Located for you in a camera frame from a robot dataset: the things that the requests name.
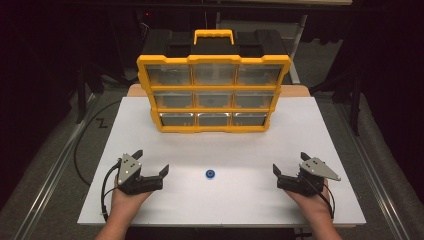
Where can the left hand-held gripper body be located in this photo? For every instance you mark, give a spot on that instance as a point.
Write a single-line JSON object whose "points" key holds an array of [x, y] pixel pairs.
{"points": [[128, 170]]}

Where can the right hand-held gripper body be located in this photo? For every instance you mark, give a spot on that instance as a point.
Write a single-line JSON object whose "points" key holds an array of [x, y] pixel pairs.
{"points": [[315, 166]]}

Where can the clear plastic organizer drawer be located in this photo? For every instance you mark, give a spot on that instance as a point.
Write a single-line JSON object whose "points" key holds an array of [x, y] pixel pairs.
{"points": [[260, 75]]}

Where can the yellow and black organizer cabinet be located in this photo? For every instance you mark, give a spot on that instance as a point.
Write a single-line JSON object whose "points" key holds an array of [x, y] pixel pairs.
{"points": [[213, 59]]}

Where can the person's left hand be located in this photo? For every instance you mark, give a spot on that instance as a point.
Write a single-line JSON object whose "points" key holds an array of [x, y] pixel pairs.
{"points": [[125, 205]]}

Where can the person's right hand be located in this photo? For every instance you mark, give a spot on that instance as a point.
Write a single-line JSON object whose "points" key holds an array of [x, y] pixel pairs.
{"points": [[315, 205]]}

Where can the black metal stand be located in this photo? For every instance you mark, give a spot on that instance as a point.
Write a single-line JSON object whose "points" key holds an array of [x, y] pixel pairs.
{"points": [[355, 110]]}

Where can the set of clear plastic drawers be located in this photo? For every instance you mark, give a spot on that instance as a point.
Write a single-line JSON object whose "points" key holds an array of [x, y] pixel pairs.
{"points": [[170, 75]]}

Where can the metal floor rail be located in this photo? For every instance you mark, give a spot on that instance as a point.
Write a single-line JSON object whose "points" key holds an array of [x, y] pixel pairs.
{"points": [[45, 186], [378, 186]]}

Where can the white metal post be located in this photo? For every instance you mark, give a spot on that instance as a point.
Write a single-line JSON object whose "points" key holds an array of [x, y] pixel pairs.
{"points": [[300, 33]]}

